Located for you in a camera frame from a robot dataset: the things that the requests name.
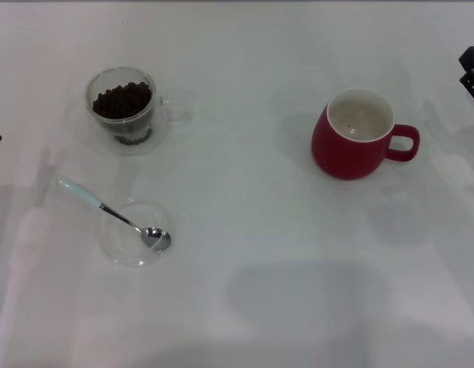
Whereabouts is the clear glass saucer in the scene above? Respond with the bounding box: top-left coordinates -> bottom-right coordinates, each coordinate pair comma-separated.
100,196 -> 177,268

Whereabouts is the double-wall glass cup with handle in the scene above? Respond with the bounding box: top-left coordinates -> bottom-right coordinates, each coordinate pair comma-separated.
85,67 -> 192,156

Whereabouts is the coffee beans heap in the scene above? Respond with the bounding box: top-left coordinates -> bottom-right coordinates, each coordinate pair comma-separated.
91,80 -> 153,147

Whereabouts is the red ceramic mug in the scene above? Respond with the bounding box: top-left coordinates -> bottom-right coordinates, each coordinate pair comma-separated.
311,87 -> 421,181

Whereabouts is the blue-handled metal spoon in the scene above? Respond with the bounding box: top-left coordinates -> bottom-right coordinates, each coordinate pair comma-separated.
54,175 -> 172,250

